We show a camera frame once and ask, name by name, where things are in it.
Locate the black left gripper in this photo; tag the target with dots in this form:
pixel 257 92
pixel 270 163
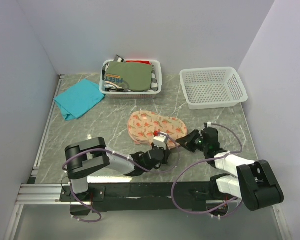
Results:
pixel 167 153

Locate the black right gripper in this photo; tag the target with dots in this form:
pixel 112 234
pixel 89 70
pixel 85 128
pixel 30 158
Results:
pixel 187 141

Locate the floral pink bra laundry bag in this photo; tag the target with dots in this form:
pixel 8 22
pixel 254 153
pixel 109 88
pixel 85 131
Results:
pixel 142 125

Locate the white clothes basket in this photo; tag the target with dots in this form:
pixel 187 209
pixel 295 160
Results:
pixel 132 95

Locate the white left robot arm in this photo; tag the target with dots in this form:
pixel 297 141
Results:
pixel 89 156

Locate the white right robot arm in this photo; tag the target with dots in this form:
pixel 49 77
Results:
pixel 253 182

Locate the white empty mesh basket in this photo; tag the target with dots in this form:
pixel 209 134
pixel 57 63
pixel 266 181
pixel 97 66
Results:
pixel 212 87

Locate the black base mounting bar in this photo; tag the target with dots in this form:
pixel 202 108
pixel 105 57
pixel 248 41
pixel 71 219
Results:
pixel 136 196

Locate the green printed t-shirt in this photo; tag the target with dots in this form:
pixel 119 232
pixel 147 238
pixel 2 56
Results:
pixel 128 76

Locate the black grey striped garment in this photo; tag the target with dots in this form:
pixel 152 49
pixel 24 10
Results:
pixel 154 84

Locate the red garment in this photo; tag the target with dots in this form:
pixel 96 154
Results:
pixel 139 61

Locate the teal folded cloth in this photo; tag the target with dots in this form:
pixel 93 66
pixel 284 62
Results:
pixel 78 99

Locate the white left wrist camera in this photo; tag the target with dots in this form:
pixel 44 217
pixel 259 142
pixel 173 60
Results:
pixel 160 140

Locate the aluminium rail frame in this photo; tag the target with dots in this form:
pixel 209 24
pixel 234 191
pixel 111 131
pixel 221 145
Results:
pixel 41 214

